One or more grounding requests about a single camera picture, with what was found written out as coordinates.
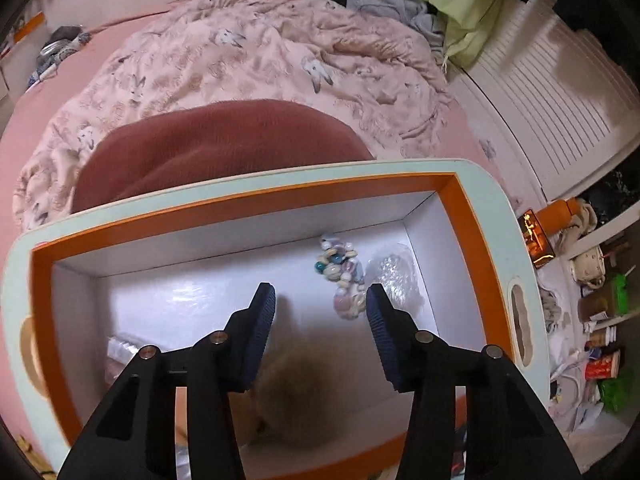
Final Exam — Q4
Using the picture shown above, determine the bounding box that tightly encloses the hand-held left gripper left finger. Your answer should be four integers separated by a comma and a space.
57, 282, 277, 480

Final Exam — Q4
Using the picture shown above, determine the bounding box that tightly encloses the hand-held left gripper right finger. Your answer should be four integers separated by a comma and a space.
366, 283, 583, 480

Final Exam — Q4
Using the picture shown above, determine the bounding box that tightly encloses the clear plastic bag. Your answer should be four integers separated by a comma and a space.
367, 255, 426, 311

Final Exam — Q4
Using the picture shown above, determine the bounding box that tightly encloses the brown fur pompom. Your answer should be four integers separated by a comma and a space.
255, 345, 396, 451

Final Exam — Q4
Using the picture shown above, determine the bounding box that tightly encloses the pastel bead bracelet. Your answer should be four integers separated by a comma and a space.
314, 237, 368, 321

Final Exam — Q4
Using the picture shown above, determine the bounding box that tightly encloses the orange cardboard box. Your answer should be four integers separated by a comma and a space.
31, 172, 512, 467

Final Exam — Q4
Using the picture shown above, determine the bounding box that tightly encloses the clear plastic wrapper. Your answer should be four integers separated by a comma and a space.
106, 335, 138, 386

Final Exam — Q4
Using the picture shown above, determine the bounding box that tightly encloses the mint printed lap table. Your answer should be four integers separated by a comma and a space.
0, 157, 551, 480

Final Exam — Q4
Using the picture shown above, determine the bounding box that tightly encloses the amber lit display box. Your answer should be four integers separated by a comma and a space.
520, 208, 557, 268

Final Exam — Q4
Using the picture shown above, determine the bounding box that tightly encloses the dark red cushion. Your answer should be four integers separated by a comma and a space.
71, 99, 376, 215

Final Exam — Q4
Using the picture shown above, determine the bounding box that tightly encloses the orange bin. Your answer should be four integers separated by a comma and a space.
542, 199, 583, 236

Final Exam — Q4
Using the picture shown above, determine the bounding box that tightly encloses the white floral mug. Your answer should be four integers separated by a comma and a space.
572, 245, 608, 288

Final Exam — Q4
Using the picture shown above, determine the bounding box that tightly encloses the cream cloth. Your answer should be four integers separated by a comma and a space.
557, 200, 598, 251

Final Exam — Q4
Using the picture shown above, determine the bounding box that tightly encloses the beige rabbit print blanket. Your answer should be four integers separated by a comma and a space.
12, 0, 451, 233

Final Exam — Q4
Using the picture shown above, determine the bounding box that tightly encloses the white louvered door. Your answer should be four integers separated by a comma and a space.
460, 0, 640, 201

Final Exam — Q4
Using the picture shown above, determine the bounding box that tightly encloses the pink bed sheet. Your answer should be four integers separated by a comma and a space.
0, 0, 506, 466

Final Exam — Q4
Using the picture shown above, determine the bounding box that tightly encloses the yellow-green hanging cloth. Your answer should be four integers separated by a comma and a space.
422, 0, 508, 68

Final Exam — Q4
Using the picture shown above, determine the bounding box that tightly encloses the grey hoodie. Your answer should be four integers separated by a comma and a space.
347, 0, 446, 51

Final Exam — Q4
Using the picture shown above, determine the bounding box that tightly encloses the blue white patterned cloth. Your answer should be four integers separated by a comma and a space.
27, 25, 93, 91

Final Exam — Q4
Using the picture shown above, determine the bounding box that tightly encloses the small orange box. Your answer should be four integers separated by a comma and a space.
12, 12, 46, 43

